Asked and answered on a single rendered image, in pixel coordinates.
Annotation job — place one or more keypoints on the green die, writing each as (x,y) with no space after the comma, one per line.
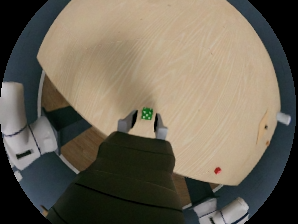
(147,113)

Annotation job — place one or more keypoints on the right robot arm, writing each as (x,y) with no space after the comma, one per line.
(234,213)

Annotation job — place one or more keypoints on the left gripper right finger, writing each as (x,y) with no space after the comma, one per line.
(161,130)

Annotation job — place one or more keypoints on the white plastic bottle with blue cap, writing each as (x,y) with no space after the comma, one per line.
(284,118)

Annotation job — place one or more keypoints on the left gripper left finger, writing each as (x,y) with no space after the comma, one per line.
(124,125)

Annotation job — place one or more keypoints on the red die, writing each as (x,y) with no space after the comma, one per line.
(218,170)

